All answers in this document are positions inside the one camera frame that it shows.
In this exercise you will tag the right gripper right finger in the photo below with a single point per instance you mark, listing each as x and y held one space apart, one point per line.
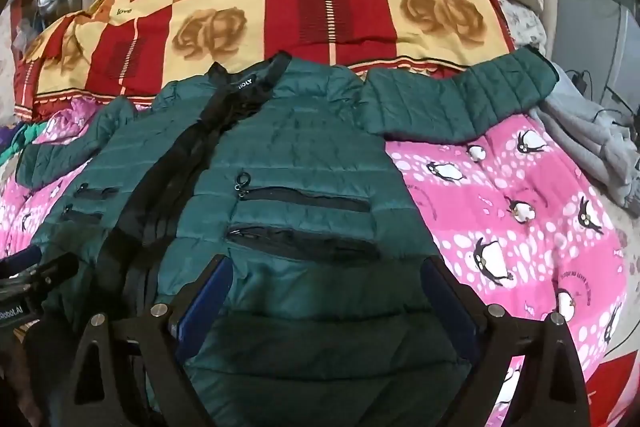
551 389

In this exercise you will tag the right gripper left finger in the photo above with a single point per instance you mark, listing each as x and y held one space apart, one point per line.
130 372

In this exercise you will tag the green puffer jacket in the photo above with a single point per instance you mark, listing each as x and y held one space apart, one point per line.
126 152

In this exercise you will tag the pink penguin bedsheet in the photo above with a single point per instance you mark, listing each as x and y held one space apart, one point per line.
505 216

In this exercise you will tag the green purple cloth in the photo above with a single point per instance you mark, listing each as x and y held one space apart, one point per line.
16 137

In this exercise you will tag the grey sweatshirt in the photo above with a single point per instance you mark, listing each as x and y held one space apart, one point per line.
599 140

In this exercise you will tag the red rose patterned blanket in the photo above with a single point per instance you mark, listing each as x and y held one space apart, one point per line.
133 48

